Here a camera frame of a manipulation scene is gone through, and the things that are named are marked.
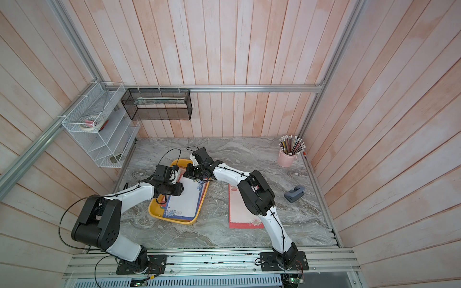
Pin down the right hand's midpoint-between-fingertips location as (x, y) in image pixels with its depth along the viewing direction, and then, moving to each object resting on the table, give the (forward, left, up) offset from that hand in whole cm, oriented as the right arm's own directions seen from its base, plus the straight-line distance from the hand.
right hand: (182, 175), depth 92 cm
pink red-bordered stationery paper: (-18, -31, -9) cm, 37 cm away
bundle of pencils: (+20, -61, +2) cm, 64 cm away
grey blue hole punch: (-7, -58, -5) cm, 59 cm away
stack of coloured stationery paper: (0, 0, +3) cm, 3 cm away
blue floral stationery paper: (-13, -3, -8) cm, 16 cm away
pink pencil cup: (+13, -57, -4) cm, 59 cm away
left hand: (-5, +2, -7) cm, 9 cm away
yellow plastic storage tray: (-17, +12, -7) cm, 21 cm away
